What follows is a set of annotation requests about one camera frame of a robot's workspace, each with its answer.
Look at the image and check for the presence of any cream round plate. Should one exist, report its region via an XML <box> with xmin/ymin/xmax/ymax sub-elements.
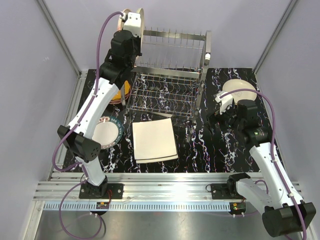
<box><xmin>222</xmin><ymin>79</ymin><xmax>257</xmax><ymax>104</ymax></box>

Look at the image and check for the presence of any black marble pattern mat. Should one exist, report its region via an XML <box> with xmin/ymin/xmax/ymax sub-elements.
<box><xmin>58</xmin><ymin>67</ymin><xmax>286</xmax><ymax>174</ymax></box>

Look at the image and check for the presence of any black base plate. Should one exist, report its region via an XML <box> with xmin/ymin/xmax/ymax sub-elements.
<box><xmin>79</xmin><ymin>183</ymin><xmax>124</xmax><ymax>200</ymax></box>
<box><xmin>209</xmin><ymin>183</ymin><xmax>238</xmax><ymax>200</ymax></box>

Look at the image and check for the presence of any slotted white cable duct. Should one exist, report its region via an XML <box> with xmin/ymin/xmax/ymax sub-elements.
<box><xmin>44</xmin><ymin>201</ymin><xmax>231</xmax><ymax>212</ymax></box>

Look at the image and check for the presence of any pink and cream plate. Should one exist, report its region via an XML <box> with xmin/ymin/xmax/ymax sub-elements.
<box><xmin>117</xmin><ymin>8</ymin><xmax>131</xmax><ymax>31</ymax></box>

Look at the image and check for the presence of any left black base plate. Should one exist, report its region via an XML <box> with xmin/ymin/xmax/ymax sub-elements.
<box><xmin>79</xmin><ymin>183</ymin><xmax>124</xmax><ymax>200</ymax></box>

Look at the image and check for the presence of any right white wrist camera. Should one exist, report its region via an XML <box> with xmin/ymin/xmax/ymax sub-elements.
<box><xmin>214</xmin><ymin>90</ymin><xmax>234</xmax><ymax>115</ymax></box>

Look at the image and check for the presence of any white square plate black rim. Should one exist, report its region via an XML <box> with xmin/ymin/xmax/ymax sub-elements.
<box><xmin>135</xmin><ymin>154</ymin><xmax>179</xmax><ymax>164</ymax></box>

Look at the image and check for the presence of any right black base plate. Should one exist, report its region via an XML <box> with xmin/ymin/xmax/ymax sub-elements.
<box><xmin>209</xmin><ymin>183</ymin><xmax>238</xmax><ymax>200</ymax></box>

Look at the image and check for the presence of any green rimmed white plate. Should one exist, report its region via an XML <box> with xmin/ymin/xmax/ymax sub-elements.
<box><xmin>92</xmin><ymin>116</ymin><xmax>124</xmax><ymax>150</ymax></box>

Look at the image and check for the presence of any right aluminium frame post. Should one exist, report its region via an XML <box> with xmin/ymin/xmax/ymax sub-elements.
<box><xmin>253</xmin><ymin>0</ymin><xmax>300</xmax><ymax>75</ymax></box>

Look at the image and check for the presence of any orange polka dot plate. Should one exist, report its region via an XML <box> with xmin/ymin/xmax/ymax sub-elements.
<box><xmin>112</xmin><ymin>80</ymin><xmax>132</xmax><ymax>101</ymax></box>

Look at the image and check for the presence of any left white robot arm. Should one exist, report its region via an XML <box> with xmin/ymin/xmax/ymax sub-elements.
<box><xmin>57</xmin><ymin>30</ymin><xmax>142</xmax><ymax>199</ymax></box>

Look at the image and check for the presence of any left aluminium frame post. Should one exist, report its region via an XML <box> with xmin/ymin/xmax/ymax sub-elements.
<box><xmin>34</xmin><ymin>0</ymin><xmax>88</xmax><ymax>79</ymax></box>

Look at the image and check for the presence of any steel two-tier dish rack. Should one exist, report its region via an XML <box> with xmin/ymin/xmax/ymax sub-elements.
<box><xmin>126</xmin><ymin>28</ymin><xmax>212</xmax><ymax>124</ymax></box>

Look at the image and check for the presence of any aluminium mounting rail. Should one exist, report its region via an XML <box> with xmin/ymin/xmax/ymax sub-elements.
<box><xmin>33</xmin><ymin>172</ymin><xmax>305</xmax><ymax>201</ymax></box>

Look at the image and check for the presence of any aluminium frame post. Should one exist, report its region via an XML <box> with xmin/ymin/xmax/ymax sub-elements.
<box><xmin>253</xmin><ymin>0</ymin><xmax>300</xmax><ymax>75</ymax></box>
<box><xmin>34</xmin><ymin>0</ymin><xmax>88</xmax><ymax>79</ymax></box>

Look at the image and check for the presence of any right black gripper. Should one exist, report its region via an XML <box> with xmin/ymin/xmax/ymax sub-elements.
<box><xmin>204</xmin><ymin>101</ymin><xmax>244</xmax><ymax>136</ymax></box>

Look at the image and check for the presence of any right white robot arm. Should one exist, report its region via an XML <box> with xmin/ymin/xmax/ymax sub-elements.
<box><xmin>207</xmin><ymin>98</ymin><xmax>316</xmax><ymax>237</ymax></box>

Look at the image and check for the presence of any pale green round plate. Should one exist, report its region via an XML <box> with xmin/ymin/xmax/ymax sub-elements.
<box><xmin>136</xmin><ymin>7</ymin><xmax>145</xmax><ymax>47</ymax></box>

